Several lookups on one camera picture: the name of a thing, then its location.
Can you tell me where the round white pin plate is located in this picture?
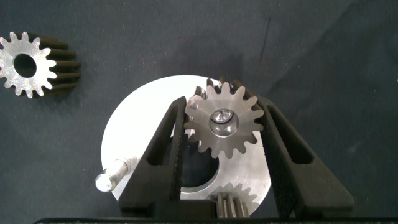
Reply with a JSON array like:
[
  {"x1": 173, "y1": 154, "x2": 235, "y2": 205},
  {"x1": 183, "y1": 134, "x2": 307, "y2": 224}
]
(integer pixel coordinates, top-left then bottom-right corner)
[{"x1": 95, "y1": 74, "x2": 272, "y2": 218}]

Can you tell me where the dark mat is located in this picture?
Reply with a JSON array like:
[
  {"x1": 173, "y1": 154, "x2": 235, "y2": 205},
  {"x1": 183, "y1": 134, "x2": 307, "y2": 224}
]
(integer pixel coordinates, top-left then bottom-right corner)
[{"x1": 0, "y1": 0, "x2": 398, "y2": 222}]

